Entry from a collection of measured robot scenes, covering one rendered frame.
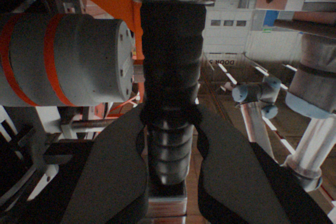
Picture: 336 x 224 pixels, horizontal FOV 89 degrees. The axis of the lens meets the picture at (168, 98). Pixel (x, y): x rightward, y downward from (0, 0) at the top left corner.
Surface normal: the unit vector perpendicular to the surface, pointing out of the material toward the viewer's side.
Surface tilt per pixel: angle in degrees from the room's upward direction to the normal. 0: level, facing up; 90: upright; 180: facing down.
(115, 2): 90
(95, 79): 86
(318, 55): 72
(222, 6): 90
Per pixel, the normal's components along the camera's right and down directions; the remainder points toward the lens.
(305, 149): -0.93, 0.16
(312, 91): -0.70, 0.33
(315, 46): -0.91, 0.40
